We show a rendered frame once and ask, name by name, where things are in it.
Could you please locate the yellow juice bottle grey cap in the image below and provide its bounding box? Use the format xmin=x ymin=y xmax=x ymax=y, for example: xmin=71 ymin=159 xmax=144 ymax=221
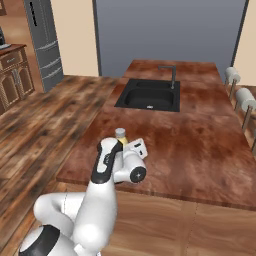
xmin=114 ymin=127 xmax=130 ymax=150

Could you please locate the dark grey tap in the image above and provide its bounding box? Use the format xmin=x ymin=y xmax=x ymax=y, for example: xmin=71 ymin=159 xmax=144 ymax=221
xmin=157 ymin=65 xmax=177 ymax=90

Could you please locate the wooden island cabinet panel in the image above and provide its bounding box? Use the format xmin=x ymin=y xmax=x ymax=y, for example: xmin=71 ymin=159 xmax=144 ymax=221
xmin=49 ymin=181 xmax=198 ymax=256
xmin=186 ymin=201 xmax=256 ymax=256

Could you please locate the brown wooden cupboard run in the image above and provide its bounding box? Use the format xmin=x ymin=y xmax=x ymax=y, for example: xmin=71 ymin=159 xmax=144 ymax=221
xmin=0 ymin=43 xmax=36 ymax=116

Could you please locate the grey steel fridge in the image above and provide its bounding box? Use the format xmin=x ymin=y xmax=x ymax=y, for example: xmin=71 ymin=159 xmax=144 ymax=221
xmin=23 ymin=0 xmax=65 ymax=94

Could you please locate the dark countertop appliance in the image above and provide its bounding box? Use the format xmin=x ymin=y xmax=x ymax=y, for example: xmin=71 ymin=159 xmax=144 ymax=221
xmin=0 ymin=26 xmax=13 ymax=51

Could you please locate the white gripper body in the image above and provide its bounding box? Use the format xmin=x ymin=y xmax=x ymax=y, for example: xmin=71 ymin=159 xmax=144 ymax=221
xmin=127 ymin=137 xmax=149 ymax=160

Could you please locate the brown wall picture frame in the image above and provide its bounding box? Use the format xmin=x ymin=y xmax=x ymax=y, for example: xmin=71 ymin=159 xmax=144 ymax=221
xmin=0 ymin=0 xmax=8 ymax=17

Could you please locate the white bar stool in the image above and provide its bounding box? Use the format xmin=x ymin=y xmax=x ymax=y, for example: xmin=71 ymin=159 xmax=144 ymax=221
xmin=233 ymin=87 xmax=256 ymax=132
xmin=223 ymin=66 xmax=242 ymax=95

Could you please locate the black sink basin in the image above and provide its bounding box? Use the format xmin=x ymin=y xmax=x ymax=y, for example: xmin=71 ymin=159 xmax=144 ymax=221
xmin=114 ymin=78 xmax=181 ymax=113

